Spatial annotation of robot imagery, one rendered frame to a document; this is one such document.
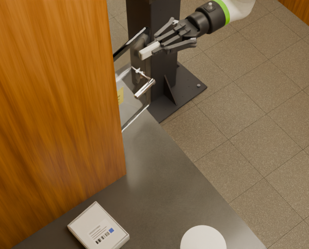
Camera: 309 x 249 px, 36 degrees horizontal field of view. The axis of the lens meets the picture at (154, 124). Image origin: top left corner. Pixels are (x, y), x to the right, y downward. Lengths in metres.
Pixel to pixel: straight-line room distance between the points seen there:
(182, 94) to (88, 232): 1.60
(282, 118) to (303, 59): 0.50
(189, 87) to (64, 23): 2.07
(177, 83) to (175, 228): 1.58
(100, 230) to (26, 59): 0.72
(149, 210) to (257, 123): 1.46
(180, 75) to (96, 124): 1.80
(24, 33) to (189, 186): 0.89
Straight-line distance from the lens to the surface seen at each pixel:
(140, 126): 1.72
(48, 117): 1.14
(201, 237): 1.39
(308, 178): 2.80
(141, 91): 1.48
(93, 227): 1.53
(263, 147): 2.82
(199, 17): 1.50
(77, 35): 1.00
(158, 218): 1.57
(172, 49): 1.44
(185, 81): 3.01
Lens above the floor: 2.41
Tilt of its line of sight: 58 degrees down
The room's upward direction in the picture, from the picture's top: straight up
